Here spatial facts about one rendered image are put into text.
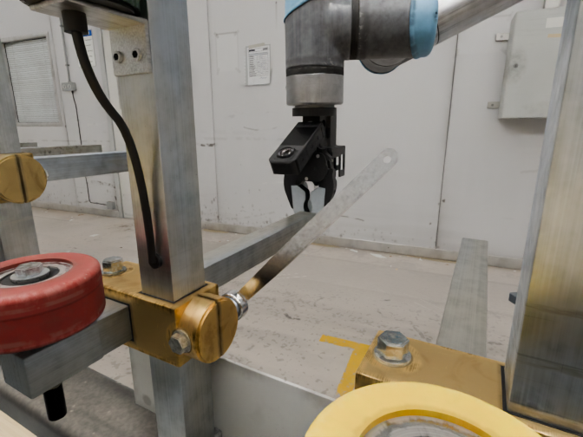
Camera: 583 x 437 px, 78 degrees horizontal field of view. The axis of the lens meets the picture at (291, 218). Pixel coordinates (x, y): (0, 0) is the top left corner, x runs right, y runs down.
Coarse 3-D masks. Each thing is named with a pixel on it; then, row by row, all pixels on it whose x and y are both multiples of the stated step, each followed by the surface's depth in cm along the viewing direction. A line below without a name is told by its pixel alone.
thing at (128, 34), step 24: (24, 0) 19; (48, 0) 18; (72, 0) 18; (96, 0) 19; (120, 0) 19; (72, 24) 19; (96, 24) 22; (120, 24) 22; (144, 24) 22; (120, 48) 23; (144, 48) 22; (120, 72) 24; (144, 72) 23; (96, 96) 21; (120, 120) 22; (144, 192) 25; (144, 216) 25
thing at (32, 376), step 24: (312, 216) 58; (240, 240) 44; (264, 240) 45; (288, 240) 51; (216, 264) 37; (240, 264) 41; (120, 312) 28; (72, 336) 24; (96, 336) 26; (120, 336) 28; (0, 360) 23; (24, 360) 22; (48, 360) 23; (72, 360) 24; (96, 360) 26; (24, 384) 22; (48, 384) 23
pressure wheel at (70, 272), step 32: (32, 256) 26; (64, 256) 26; (0, 288) 21; (32, 288) 21; (64, 288) 21; (96, 288) 24; (0, 320) 20; (32, 320) 20; (64, 320) 21; (0, 352) 20
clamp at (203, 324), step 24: (120, 288) 29; (216, 288) 30; (144, 312) 27; (168, 312) 26; (192, 312) 26; (216, 312) 27; (144, 336) 28; (168, 336) 27; (192, 336) 26; (216, 336) 27; (168, 360) 27; (216, 360) 28
